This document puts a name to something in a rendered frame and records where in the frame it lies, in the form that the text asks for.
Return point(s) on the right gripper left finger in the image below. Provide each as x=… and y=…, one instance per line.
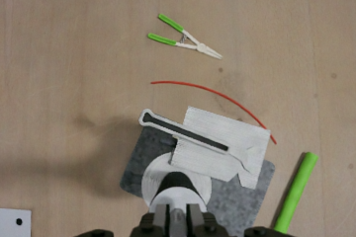
x=152, y=227

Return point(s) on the black cylinder with grey shaft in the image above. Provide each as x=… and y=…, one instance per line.
x=177, y=191

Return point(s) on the green-handled pliers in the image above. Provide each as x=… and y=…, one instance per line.
x=200, y=46

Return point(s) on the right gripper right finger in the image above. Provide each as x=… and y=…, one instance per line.
x=206, y=225

